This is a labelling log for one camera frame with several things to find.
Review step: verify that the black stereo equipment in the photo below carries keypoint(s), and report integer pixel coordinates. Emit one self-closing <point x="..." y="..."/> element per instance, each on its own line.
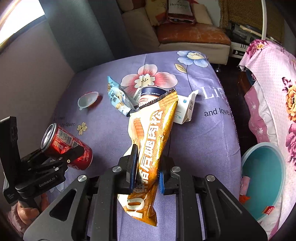
<point x="241" y="36"/>

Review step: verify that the light blue snack wrapper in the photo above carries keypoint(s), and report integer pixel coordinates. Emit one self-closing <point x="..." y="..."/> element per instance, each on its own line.
<point x="119" y="98"/>

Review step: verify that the white pole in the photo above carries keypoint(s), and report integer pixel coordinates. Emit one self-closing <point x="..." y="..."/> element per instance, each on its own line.
<point x="264" y="20"/>

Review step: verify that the beige sofa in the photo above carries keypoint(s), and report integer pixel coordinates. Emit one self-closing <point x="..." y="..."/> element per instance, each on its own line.
<point x="149" y="29"/>

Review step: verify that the orange chip snack bag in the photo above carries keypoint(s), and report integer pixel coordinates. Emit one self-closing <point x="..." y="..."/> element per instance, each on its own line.
<point x="149" y="128"/>

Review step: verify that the white plastic jelly cup lid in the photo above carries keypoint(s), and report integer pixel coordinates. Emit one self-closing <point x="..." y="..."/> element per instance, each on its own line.
<point x="87" y="100"/>

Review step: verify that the Hennessy printed pillow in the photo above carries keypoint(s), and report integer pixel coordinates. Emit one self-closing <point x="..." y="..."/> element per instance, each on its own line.
<point x="180" y="11"/>

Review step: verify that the yellow-brown patterned cloth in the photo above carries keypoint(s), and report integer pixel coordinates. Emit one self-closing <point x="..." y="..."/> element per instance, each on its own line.
<point x="250" y="13"/>

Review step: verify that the orange-brown leather cushion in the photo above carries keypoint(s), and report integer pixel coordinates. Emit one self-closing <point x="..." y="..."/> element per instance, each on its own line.
<point x="186" y="33"/>

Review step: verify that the person's left hand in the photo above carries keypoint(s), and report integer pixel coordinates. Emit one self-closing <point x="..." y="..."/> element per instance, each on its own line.
<point x="20" y="218"/>

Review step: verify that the red cola can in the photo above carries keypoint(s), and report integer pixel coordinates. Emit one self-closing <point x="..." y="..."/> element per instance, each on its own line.
<point x="57" y="141"/>

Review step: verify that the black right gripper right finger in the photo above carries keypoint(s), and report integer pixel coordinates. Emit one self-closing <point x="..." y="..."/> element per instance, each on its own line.
<point x="205" y="208"/>

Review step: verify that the grey-blue curtain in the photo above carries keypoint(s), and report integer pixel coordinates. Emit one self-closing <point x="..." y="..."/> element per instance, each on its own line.
<point x="88" y="33"/>

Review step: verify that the white strawberry yogurt cup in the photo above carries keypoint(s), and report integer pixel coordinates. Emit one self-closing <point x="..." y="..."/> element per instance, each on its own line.
<point x="150" y="93"/>

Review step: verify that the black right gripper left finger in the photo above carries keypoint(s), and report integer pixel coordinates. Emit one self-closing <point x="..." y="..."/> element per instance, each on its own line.
<point x="86" y="209"/>

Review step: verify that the small white paper carton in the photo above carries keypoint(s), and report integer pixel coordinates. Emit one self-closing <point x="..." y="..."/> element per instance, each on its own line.
<point x="185" y="108"/>

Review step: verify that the pink floral quilt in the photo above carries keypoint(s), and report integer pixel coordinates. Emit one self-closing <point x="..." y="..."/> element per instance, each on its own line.
<point x="271" y="102"/>

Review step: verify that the teal plastic trash bin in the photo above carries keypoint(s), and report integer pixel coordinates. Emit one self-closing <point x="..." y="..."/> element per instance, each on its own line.
<point x="263" y="178"/>

